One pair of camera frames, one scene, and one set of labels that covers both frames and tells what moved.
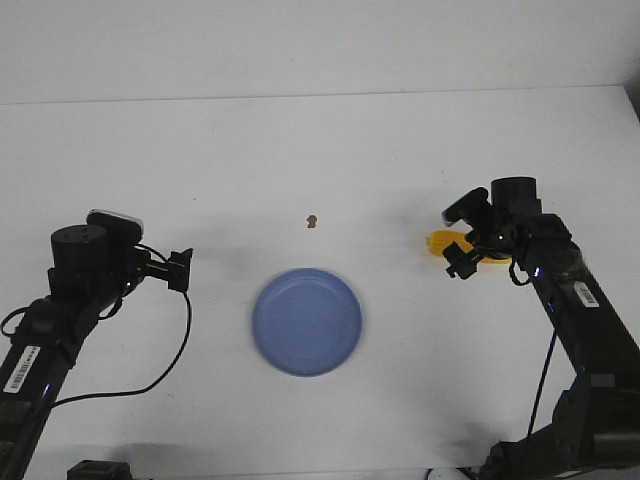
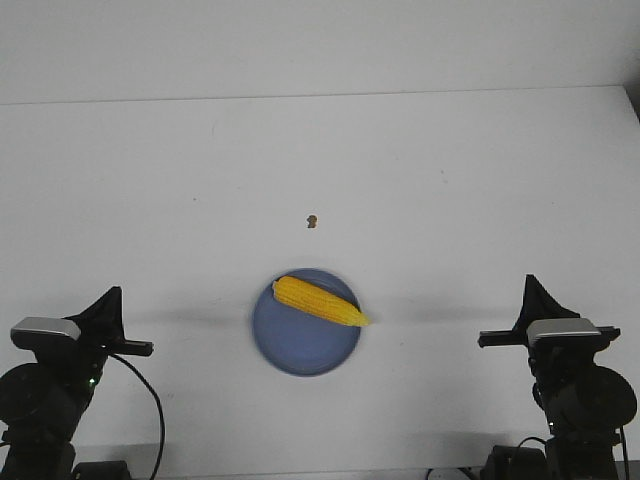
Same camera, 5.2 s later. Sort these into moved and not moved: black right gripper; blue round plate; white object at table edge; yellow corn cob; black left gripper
Moved: black right gripper; black left gripper; yellow corn cob
Not moved: white object at table edge; blue round plate
